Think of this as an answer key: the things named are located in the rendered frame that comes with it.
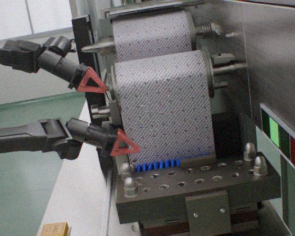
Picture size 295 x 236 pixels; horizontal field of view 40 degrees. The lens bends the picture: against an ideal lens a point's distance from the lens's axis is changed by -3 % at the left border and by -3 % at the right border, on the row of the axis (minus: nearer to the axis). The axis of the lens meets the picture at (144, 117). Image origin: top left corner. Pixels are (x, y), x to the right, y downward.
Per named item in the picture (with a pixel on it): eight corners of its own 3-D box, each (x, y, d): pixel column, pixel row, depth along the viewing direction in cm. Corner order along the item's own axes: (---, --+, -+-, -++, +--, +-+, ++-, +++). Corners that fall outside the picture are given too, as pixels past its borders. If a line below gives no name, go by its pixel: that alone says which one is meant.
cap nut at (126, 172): (121, 176, 113) (118, 160, 112) (134, 173, 113) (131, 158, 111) (121, 182, 109) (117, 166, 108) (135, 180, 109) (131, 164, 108)
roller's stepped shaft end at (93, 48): (83, 54, 140) (81, 44, 140) (100, 50, 140) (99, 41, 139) (82, 55, 137) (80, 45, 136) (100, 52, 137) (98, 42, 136)
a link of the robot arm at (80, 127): (64, 125, 109) (69, 111, 114) (59, 143, 114) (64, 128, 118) (89, 134, 110) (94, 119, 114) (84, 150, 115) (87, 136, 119)
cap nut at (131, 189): (124, 191, 104) (121, 175, 102) (139, 189, 104) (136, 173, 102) (124, 198, 100) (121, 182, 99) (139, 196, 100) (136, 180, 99)
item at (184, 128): (132, 171, 118) (121, 109, 113) (215, 158, 118) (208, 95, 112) (132, 172, 118) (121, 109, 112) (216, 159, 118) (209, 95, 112)
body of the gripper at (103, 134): (107, 158, 111) (80, 150, 110) (108, 144, 121) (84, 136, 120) (114, 136, 109) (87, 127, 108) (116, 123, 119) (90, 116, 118)
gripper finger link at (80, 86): (100, 103, 117) (69, 87, 116) (103, 98, 124) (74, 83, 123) (111, 81, 116) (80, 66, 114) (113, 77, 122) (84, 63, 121)
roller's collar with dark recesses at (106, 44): (101, 54, 142) (98, 36, 140) (119, 51, 142) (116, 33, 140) (100, 58, 136) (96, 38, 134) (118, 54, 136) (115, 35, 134)
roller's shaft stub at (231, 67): (208, 77, 119) (206, 62, 118) (232, 73, 119) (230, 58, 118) (211, 80, 115) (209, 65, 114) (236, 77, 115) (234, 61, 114)
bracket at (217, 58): (210, 60, 118) (209, 54, 118) (230, 58, 118) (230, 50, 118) (214, 63, 113) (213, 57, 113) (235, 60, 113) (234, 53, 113)
